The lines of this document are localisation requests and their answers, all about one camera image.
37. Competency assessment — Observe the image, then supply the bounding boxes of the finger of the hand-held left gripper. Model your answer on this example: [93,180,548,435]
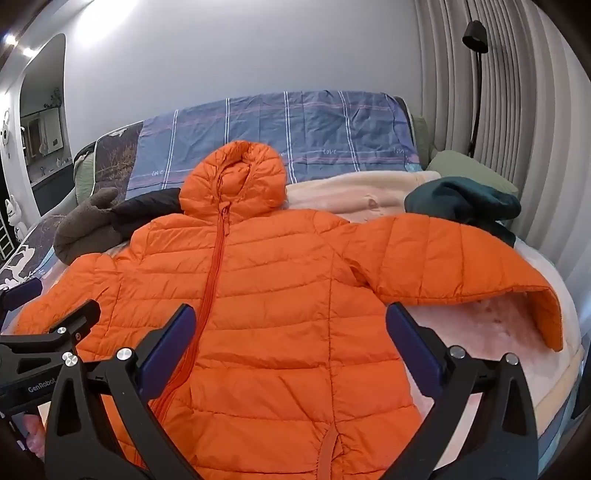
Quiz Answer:
[0,300,101,357]
[0,277,44,313]

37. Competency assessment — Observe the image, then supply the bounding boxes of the pale pink fluffy blanket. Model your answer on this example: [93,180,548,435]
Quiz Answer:
[383,237,583,467]

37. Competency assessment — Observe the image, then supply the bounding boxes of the dark teal garment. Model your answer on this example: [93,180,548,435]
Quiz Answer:
[404,178,523,248]

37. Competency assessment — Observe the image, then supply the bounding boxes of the white cat figurine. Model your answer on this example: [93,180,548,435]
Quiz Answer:
[4,194,25,228]

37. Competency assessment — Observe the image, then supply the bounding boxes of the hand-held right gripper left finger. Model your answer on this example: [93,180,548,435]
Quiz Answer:
[44,304,204,480]

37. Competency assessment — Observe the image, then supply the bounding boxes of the orange puffer jacket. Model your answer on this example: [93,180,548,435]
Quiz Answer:
[14,141,565,480]

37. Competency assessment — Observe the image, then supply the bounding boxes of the dark tree-print pillow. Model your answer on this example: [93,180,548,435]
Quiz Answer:
[93,121,145,200]

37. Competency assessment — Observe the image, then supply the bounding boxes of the dark printed bed cover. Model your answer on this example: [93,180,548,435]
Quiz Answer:
[0,216,70,305]

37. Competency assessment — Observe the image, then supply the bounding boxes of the cream fleece garment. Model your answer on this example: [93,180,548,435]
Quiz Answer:
[285,170,443,228]

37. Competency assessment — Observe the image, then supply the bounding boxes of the black floor lamp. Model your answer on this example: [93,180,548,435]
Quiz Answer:
[462,19,489,158]

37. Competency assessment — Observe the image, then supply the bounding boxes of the bed mattress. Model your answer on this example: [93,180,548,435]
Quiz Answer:
[531,342,589,464]

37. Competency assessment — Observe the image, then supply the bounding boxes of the white pleated curtain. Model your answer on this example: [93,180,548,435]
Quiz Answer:
[413,0,591,282]

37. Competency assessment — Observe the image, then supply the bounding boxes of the person's left hand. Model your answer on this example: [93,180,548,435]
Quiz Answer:
[19,413,48,455]

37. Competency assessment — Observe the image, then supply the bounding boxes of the green pillow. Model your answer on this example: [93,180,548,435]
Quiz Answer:
[425,150,520,198]
[73,141,100,205]

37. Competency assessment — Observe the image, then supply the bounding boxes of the black garment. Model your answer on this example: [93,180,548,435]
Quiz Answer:
[111,187,184,243]

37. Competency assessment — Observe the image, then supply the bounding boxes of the arched wall mirror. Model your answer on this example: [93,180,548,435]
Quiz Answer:
[17,33,75,197]

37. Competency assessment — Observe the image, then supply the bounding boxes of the blue plaid bed sheet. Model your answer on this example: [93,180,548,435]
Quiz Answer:
[127,90,422,205]

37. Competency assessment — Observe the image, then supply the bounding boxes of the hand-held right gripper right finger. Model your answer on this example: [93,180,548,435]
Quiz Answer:
[379,302,539,480]

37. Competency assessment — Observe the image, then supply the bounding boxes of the grey-brown fleece garment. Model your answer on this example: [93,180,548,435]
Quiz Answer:
[54,187,124,267]

